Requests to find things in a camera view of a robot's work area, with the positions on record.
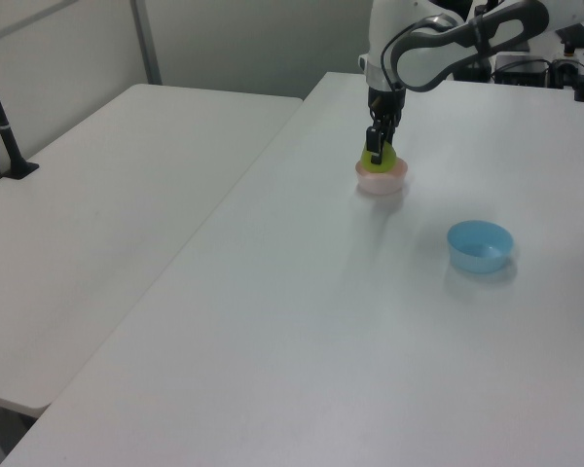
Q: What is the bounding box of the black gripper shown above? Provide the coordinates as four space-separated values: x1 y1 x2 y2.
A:
365 86 405 165

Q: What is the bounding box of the green pear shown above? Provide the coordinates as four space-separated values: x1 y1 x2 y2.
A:
359 142 398 175

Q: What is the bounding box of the pink plastic bowl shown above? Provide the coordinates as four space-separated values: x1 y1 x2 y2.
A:
354 158 410 197

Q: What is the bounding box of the blue plastic bowl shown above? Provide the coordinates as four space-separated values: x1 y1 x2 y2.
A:
446 219 516 275

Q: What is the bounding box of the black electronics box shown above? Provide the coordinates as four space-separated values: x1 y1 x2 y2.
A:
493 53 552 89

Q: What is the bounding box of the grey lab device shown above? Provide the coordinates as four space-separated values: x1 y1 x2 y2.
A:
550 41 584 90

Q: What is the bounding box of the white side table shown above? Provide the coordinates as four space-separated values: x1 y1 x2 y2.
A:
0 83 305 418

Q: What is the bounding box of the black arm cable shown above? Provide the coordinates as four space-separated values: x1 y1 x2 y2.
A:
380 14 483 93

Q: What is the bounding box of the grey partition post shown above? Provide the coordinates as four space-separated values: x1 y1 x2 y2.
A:
129 0 164 87

